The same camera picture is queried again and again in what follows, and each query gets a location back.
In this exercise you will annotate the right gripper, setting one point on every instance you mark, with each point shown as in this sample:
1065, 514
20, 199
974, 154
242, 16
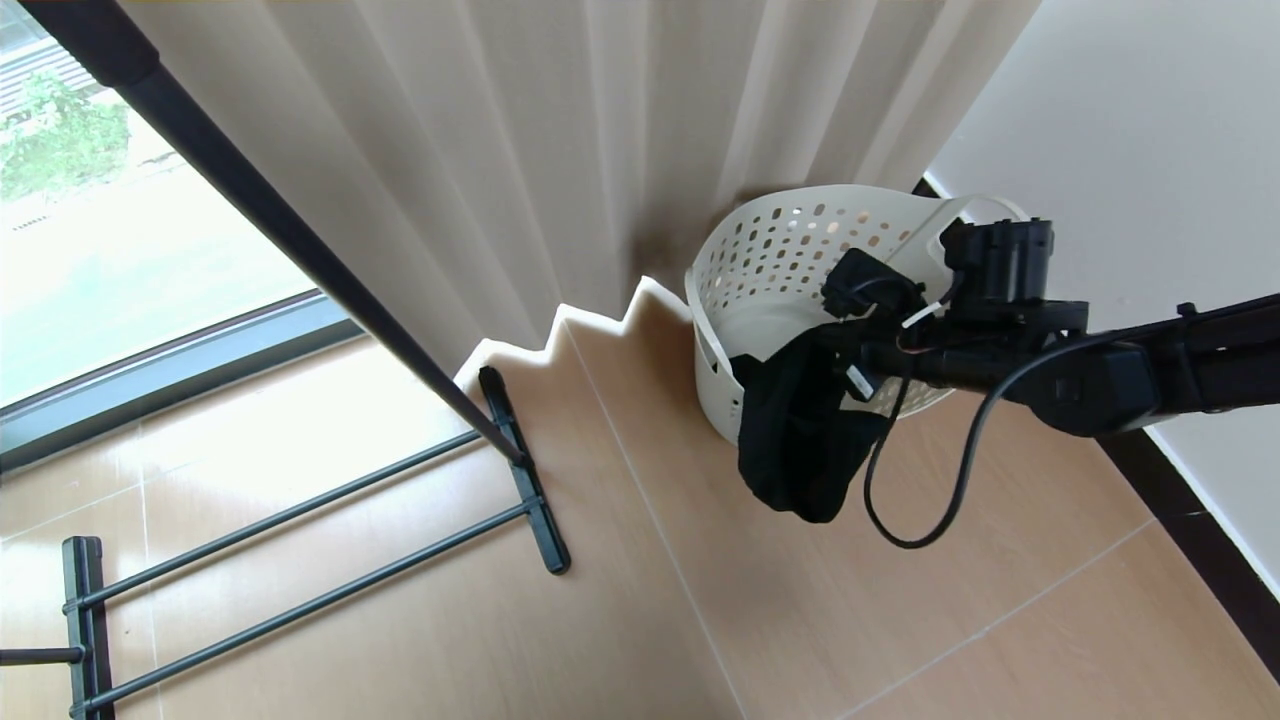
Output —
890, 360

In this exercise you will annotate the black garment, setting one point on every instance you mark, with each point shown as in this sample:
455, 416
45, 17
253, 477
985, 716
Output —
800, 450

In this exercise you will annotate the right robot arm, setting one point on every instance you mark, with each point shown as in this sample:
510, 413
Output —
1150, 365

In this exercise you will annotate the white laundry basket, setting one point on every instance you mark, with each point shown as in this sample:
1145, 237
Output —
780, 300

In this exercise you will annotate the black clothes rack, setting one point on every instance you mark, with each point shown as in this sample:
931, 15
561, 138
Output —
200, 150

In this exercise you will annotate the beige curtain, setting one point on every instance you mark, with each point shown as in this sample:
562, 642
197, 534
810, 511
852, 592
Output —
500, 120

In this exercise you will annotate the window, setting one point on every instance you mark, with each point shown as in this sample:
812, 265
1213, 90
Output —
100, 250

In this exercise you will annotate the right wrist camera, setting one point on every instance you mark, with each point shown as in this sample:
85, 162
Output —
865, 280

